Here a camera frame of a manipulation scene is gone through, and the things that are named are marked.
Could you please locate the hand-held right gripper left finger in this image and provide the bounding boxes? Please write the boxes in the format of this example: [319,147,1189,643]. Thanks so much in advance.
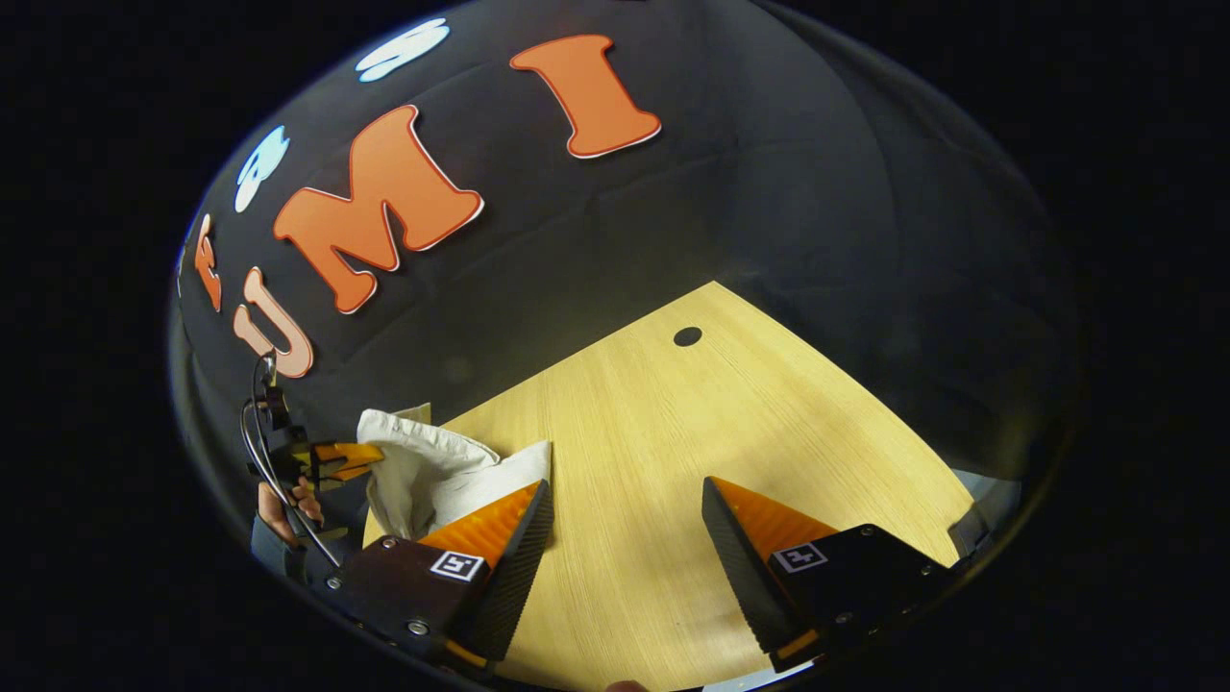
[327,479,555,672]

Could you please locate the black backdrop cloth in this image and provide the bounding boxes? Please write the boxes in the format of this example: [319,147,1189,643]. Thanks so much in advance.
[173,0,1082,482]

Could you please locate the white jeans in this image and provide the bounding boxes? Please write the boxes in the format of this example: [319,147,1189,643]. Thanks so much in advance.
[356,404,554,542]

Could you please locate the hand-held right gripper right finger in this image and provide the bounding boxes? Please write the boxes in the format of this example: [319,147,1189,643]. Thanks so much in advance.
[701,476,957,674]

